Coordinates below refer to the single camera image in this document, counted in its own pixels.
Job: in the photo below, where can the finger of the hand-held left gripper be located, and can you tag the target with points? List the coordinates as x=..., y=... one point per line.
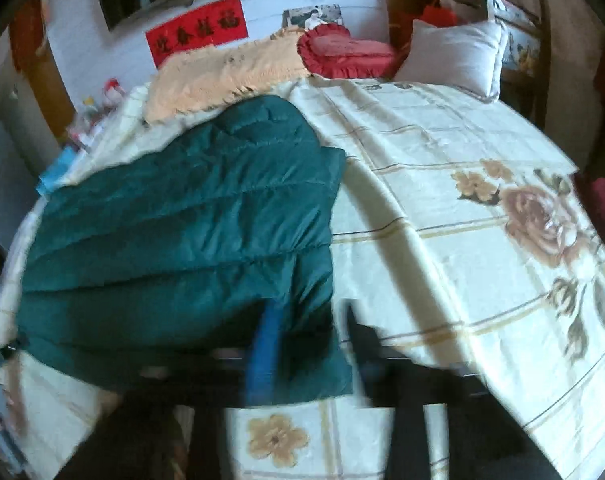
x=7, y=351

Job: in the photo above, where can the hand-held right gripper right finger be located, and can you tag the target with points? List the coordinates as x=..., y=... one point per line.
x=362, y=355

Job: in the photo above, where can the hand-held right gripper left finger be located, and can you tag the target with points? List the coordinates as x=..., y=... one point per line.
x=265, y=355

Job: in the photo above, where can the dark green puffer jacket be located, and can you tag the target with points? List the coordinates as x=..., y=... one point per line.
x=182, y=240

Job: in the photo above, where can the floral cream bed sheet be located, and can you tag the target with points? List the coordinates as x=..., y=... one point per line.
x=457, y=260

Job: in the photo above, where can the light blue box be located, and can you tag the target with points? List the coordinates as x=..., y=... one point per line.
x=57, y=170

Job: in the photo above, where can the red and white stuffed toy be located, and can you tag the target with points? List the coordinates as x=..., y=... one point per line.
x=113, y=91

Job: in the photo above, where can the brown wooden door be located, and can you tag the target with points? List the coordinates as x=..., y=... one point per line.
x=37, y=70

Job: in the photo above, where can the beige fringed blanket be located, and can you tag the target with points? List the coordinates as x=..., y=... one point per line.
x=222, y=72

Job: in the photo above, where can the red heart-shaped ruffled pillow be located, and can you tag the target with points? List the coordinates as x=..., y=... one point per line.
x=347, y=52

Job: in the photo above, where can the white pillow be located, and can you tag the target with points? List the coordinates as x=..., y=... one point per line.
x=452, y=57

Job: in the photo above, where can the wooden chair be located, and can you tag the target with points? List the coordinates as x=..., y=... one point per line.
x=524, y=50

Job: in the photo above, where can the red cloth bag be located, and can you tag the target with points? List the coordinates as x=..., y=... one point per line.
x=440, y=14

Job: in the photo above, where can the red wall banner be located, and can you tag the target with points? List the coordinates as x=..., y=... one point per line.
x=197, y=30

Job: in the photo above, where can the wall photo poster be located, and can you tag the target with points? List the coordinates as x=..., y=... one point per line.
x=310, y=17

